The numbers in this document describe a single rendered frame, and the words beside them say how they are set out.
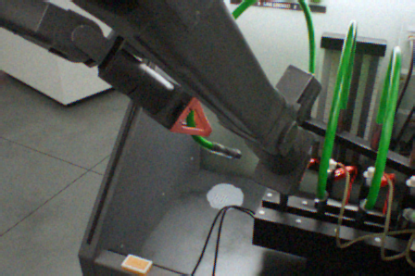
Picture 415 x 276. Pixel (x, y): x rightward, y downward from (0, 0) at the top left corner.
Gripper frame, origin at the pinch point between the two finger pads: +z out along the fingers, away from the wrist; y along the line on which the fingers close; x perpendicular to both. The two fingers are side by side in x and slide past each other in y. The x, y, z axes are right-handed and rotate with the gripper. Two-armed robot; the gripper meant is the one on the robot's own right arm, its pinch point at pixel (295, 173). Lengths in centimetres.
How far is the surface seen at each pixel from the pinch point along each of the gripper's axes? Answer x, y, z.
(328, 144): -5.7, 4.2, -9.4
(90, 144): 195, -5, 160
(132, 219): 32.4, -21.2, 10.9
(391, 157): -11.8, 13.9, 18.6
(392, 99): -11.8, 14.2, -8.8
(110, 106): 230, 33, 197
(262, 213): 7.5, -7.5, 15.6
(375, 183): -13.6, 2.1, -4.9
